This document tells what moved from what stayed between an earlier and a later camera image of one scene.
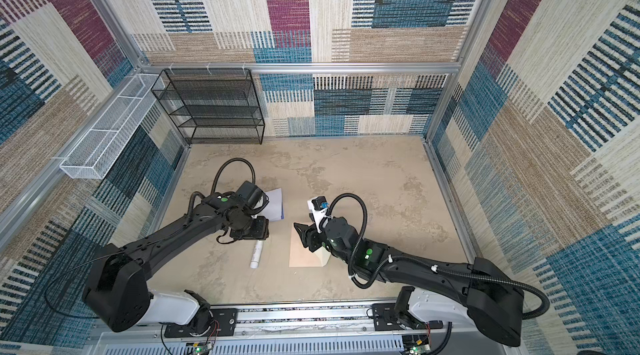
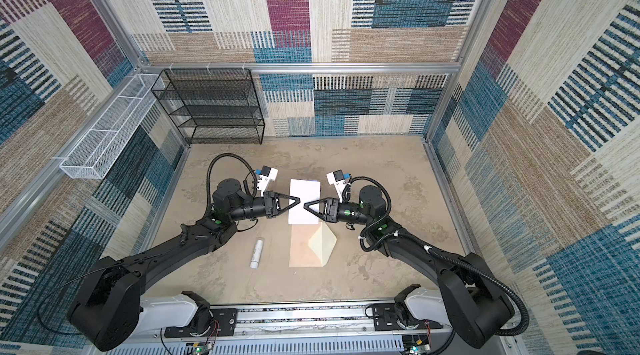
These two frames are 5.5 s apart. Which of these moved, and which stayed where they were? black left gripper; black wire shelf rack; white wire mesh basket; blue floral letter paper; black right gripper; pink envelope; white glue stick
Moved: blue floral letter paper; black left gripper; black right gripper
Stayed: white wire mesh basket; black wire shelf rack; pink envelope; white glue stick
